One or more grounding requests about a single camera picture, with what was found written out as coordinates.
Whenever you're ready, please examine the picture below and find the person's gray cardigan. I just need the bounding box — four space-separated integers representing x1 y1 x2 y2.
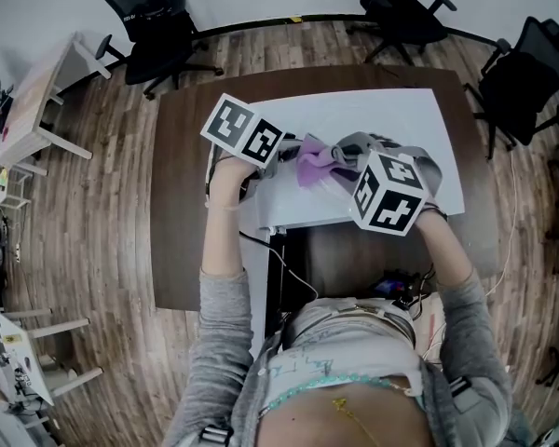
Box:
165 267 516 447

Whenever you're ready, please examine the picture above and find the light wood-top table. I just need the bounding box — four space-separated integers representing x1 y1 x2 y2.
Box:
0 30 113 176

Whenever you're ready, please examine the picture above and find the belt with gold buckle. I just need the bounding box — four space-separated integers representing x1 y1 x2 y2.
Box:
325 300 416 339

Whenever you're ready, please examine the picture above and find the black office chair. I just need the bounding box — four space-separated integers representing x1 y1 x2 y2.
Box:
95 0 225 100
347 0 457 64
463 15 559 160

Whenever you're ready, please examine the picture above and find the gold pendant necklace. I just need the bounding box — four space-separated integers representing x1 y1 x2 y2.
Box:
330 396 383 446

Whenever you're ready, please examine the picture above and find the black strap buckle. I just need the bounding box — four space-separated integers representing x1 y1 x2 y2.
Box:
449 374 471 398
198 426 235 447

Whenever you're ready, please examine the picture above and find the person's right forearm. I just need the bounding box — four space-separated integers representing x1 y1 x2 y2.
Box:
416 205 479 291

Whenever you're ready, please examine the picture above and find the purple cloth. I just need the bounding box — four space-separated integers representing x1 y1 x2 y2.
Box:
295 131 355 189

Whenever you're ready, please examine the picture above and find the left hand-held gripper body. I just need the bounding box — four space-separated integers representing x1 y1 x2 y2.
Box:
199 93 287 200

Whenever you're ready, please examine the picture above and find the small white stand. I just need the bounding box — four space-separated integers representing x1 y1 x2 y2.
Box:
0 165 33 210

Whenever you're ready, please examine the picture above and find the black waist-worn device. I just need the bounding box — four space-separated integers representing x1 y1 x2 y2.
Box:
372 270 437 309

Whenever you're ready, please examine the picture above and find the white cable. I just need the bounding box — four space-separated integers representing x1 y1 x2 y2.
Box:
486 149 521 297

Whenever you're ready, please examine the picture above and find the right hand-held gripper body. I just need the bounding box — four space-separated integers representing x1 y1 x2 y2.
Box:
351 141 444 237

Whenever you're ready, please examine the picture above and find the white board on table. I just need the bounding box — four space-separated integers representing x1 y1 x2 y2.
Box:
250 88 466 358

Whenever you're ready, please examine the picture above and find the person's left forearm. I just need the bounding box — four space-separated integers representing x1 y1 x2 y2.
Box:
199 158 257 278

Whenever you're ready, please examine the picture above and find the white table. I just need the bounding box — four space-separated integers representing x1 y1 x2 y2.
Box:
0 307 104 407

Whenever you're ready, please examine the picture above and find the person's white printed top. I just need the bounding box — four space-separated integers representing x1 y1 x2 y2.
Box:
258 295 429 413

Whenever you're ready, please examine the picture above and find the person's chest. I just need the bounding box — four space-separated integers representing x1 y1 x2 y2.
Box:
255 382 434 447

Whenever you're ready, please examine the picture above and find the black cable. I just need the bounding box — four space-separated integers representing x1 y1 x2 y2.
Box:
239 230 319 300

